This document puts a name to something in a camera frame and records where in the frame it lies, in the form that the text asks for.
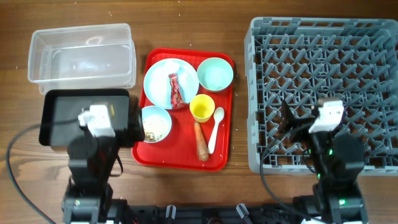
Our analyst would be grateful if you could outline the blue bowl with food scraps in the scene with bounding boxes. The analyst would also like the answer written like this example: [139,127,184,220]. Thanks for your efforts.
[142,105,172,143]

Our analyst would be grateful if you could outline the red snack wrapper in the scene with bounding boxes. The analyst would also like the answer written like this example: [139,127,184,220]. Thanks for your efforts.
[169,73,185,109]

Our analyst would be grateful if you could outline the yellow plastic cup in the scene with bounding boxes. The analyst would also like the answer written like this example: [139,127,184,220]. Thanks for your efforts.
[189,94,215,123]

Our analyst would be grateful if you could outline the mint green bowl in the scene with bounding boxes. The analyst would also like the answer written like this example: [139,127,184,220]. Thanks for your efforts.
[197,57,234,92]

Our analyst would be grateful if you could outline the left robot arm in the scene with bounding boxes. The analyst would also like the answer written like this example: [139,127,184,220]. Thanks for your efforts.
[62,104,145,223]

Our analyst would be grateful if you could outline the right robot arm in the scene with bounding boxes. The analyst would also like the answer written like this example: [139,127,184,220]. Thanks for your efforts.
[280,98,368,223]

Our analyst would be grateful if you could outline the grey dishwasher rack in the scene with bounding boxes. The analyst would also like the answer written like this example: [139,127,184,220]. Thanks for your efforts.
[244,17,397,176]

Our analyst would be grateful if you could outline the light blue plate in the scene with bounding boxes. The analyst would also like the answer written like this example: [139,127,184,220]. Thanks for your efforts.
[144,58,200,110]

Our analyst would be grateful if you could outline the red serving tray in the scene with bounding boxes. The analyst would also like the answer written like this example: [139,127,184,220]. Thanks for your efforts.
[131,48,234,172]

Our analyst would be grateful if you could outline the white plastic spoon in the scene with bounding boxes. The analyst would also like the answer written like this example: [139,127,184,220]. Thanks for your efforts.
[208,107,224,154]

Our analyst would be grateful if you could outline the black plastic bin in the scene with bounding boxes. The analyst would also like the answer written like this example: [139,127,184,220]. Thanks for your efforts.
[39,88,130,151]

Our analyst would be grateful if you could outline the clear plastic bin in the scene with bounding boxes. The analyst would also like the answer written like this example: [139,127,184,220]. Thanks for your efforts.
[27,23,137,94]

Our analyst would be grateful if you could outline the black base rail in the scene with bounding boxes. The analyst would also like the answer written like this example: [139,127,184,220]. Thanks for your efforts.
[124,203,312,224]

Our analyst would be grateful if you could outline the left black cable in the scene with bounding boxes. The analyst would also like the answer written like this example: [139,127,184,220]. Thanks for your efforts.
[5,118,81,224]

